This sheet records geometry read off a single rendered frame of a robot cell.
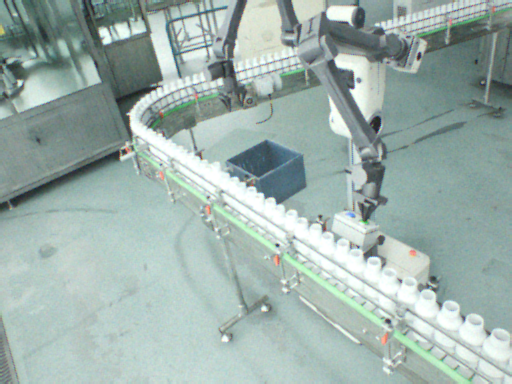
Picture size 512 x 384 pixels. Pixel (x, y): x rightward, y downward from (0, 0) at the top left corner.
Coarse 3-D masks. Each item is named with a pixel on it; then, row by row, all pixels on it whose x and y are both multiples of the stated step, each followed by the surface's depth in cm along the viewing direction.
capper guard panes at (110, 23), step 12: (96, 0) 565; (108, 0) 575; (120, 0) 584; (132, 0) 594; (84, 12) 562; (96, 12) 571; (108, 12) 580; (120, 12) 590; (132, 12) 601; (108, 24) 586; (120, 24) 596; (132, 24) 607; (144, 24) 617; (96, 36) 582; (108, 36) 592; (120, 36) 602
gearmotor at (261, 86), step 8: (256, 80) 304; (264, 80) 304; (272, 80) 304; (280, 80) 305; (248, 88) 303; (256, 88) 302; (264, 88) 300; (272, 88) 302; (280, 88) 309; (240, 96) 304; (248, 96) 303; (256, 96) 308; (248, 104) 306; (256, 104) 309; (272, 112) 316; (264, 120) 327
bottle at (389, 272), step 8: (384, 272) 114; (392, 272) 114; (384, 280) 113; (392, 280) 112; (384, 288) 114; (392, 288) 113; (392, 296) 114; (384, 304) 117; (392, 304) 116; (384, 312) 119; (392, 312) 118
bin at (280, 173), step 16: (256, 144) 238; (272, 144) 239; (240, 160) 234; (256, 160) 242; (272, 160) 247; (288, 160) 233; (240, 176) 222; (256, 176) 247; (272, 176) 211; (288, 176) 219; (304, 176) 227; (272, 192) 216; (288, 192) 223
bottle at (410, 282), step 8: (408, 280) 111; (400, 288) 113; (408, 288) 108; (416, 288) 109; (400, 296) 111; (408, 296) 109; (416, 296) 109; (408, 304) 110; (408, 312) 112; (408, 320) 114
